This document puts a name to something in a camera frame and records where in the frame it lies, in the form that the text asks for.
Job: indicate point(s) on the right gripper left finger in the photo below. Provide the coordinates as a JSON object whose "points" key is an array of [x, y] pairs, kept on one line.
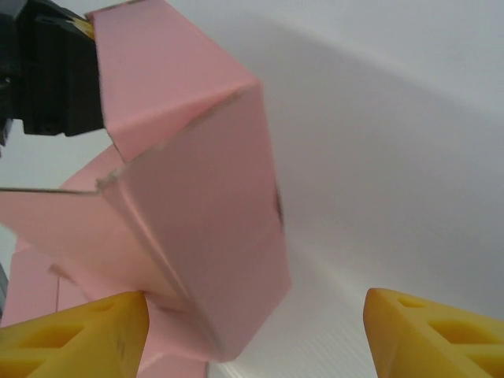
{"points": [[59, 346]]}

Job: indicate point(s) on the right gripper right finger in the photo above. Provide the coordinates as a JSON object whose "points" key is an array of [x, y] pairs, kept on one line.
{"points": [[433, 346]]}

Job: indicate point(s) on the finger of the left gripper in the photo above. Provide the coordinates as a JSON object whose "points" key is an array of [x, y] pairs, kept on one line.
{"points": [[59, 71]]}

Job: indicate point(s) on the pink paper box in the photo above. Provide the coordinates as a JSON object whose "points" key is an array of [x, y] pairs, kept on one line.
{"points": [[197, 197]]}

